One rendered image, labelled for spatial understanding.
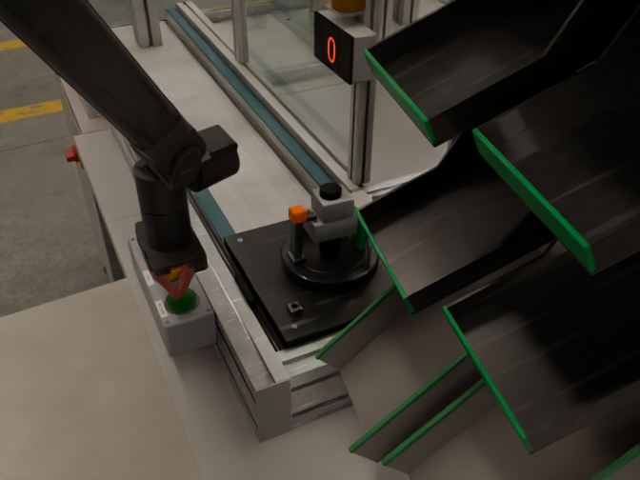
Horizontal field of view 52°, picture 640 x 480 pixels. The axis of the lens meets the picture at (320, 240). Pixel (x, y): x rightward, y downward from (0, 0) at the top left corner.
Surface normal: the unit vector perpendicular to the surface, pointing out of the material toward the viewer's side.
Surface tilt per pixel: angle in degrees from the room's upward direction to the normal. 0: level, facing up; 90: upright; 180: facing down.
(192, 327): 90
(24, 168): 0
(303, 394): 90
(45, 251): 0
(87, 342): 0
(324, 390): 90
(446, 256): 25
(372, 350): 45
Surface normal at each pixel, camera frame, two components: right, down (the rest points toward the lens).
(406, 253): -0.40, -0.65
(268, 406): 0.44, 0.55
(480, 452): -0.67, -0.45
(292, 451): 0.01, -0.79
